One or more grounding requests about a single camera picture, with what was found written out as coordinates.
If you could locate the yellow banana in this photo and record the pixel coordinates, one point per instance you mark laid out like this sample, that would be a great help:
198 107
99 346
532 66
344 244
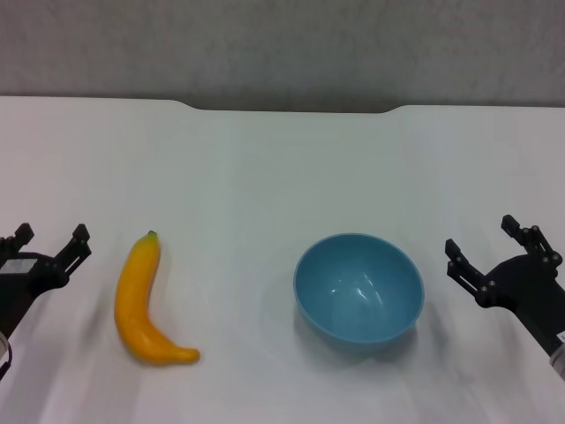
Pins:
132 300

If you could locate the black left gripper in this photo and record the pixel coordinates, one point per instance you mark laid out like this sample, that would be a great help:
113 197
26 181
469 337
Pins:
26 282

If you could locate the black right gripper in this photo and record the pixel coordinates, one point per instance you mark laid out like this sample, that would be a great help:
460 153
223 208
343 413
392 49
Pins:
529 287

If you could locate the blue bowl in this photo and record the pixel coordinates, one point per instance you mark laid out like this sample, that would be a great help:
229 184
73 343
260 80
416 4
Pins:
353 291

